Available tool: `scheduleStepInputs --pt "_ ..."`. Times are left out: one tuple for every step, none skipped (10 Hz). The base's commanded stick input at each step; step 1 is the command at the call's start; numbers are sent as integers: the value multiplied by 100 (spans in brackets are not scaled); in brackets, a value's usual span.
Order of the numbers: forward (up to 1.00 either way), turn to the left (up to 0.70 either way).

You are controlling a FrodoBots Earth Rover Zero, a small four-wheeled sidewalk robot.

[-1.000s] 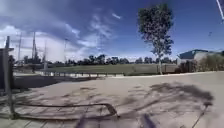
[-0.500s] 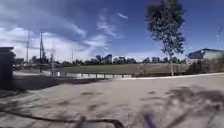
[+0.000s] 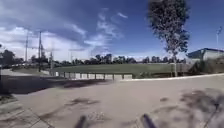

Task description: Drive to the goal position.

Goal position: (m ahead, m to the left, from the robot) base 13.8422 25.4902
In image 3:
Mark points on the building with dark roof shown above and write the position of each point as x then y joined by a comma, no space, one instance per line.
208,55

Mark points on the lamp pole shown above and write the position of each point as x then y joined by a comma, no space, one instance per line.
217,38

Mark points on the robot's own part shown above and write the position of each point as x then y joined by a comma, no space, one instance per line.
81,122
147,122

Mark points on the green sports field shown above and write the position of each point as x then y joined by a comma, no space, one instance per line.
116,68

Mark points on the tall pole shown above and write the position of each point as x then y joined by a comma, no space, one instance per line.
39,50
26,46

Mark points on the row of distant trees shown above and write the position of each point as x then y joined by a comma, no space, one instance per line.
110,60

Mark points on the fence with white panels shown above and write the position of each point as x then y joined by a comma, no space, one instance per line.
90,76

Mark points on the dark asphalt ground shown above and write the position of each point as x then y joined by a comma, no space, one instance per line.
30,85

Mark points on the slim tall tree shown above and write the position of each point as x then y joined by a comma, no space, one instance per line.
168,23

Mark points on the pale concrete kerb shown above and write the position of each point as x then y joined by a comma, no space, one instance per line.
173,77

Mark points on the pale concrete path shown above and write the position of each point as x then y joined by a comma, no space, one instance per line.
126,96

